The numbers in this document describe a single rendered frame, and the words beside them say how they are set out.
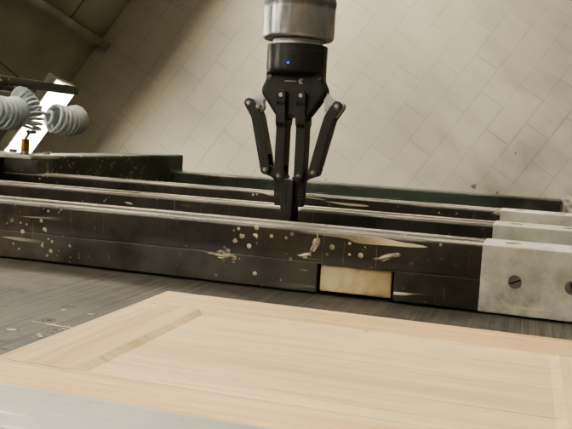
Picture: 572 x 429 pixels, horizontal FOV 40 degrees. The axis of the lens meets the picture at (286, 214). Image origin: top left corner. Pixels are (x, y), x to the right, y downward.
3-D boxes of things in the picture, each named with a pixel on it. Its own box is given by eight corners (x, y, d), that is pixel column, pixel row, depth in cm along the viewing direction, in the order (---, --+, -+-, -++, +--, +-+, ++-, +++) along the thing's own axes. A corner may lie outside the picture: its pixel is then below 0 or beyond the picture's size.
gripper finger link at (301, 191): (298, 166, 100) (321, 168, 100) (296, 205, 101) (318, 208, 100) (294, 166, 99) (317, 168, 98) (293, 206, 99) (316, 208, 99)
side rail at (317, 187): (558, 243, 205) (563, 200, 203) (170, 208, 236) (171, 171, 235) (557, 239, 212) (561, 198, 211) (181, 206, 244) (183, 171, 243)
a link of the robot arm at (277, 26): (277, 3, 104) (274, 50, 104) (253, -10, 95) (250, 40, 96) (344, 3, 101) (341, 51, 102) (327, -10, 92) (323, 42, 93)
